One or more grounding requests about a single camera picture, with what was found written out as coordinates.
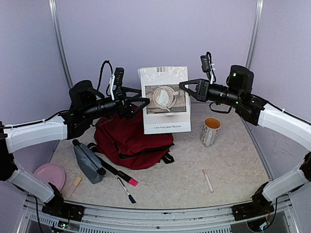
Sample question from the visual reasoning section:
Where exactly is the aluminium corner post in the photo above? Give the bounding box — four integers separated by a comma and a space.
48, 0, 73, 89
245, 0, 264, 69

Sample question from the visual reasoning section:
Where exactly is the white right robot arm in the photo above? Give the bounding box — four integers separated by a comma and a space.
179, 65, 311, 216

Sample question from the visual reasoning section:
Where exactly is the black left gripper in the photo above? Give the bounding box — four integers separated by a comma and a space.
83, 86, 151, 121

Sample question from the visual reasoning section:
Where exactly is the aluminium corner post right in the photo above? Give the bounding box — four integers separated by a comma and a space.
245, 0, 264, 69

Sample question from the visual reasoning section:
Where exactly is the white coffee photo notebook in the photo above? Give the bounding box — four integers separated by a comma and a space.
138, 67, 191, 134

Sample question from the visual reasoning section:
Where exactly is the aluminium front frame rail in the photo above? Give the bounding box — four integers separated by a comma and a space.
13, 195, 303, 233

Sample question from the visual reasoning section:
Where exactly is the white floral mug orange inside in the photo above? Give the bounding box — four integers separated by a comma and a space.
200, 117, 222, 147

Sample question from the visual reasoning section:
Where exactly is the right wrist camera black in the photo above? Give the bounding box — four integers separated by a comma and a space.
200, 51, 216, 84

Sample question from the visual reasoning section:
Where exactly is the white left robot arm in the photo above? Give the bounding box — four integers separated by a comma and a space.
0, 80, 150, 216

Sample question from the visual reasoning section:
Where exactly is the blue capped white marker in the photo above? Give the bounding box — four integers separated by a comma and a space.
117, 178, 136, 204

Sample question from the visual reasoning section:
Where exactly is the pink capped pen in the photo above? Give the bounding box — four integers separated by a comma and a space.
202, 169, 214, 193

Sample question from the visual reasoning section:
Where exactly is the aluminium corner post left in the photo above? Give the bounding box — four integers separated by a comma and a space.
48, 0, 73, 89

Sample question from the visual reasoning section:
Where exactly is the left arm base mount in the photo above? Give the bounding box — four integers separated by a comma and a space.
42, 183, 85, 222

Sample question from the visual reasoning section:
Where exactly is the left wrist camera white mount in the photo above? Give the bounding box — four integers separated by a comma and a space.
106, 67, 124, 100

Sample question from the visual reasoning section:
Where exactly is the pink black highlighter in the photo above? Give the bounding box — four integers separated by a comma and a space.
117, 170, 138, 186

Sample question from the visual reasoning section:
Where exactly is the yellow capped clear tube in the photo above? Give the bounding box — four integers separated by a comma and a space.
65, 177, 82, 199

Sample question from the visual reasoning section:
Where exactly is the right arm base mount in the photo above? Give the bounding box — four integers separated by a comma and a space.
232, 182, 274, 221

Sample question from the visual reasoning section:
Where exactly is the dark red student backpack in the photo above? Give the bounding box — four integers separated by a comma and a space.
94, 110, 174, 170

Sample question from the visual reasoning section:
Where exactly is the grey pencil case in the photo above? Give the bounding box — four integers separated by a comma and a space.
72, 139, 106, 184

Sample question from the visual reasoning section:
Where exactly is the pink plastic plate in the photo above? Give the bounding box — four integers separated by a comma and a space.
33, 163, 66, 190

